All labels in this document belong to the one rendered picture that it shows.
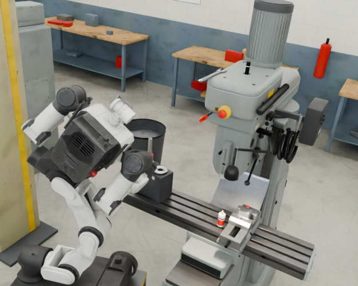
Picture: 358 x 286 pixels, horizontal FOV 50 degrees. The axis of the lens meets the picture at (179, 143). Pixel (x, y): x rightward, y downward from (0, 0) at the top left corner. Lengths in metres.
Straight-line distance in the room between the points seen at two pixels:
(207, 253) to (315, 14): 4.49
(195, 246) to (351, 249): 2.09
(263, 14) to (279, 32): 0.12
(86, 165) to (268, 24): 1.11
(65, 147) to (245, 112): 0.82
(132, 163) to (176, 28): 5.36
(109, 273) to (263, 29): 1.68
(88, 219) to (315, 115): 1.30
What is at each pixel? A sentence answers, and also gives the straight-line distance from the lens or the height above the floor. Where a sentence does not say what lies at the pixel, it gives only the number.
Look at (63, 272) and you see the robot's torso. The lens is 2.39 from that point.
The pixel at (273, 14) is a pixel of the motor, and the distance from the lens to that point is 2.03.
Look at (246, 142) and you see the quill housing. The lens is 1.98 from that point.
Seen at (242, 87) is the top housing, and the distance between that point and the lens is 1.74.
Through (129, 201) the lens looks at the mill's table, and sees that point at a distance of 2.53.
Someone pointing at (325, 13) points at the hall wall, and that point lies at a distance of 6.09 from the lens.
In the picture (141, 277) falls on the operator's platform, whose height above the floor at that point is 0.40.
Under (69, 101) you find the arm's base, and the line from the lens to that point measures 1.79.
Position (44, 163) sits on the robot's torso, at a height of 1.42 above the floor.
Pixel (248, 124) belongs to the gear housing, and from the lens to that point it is 1.88.
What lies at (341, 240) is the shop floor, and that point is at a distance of 4.15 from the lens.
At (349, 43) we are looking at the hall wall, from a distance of 6.09.
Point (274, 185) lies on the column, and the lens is 2.61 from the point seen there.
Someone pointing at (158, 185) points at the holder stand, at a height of 1.10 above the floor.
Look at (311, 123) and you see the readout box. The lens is 2.14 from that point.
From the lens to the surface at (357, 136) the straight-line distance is 5.82.
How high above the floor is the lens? 2.44
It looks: 28 degrees down
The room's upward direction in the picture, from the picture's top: 5 degrees clockwise
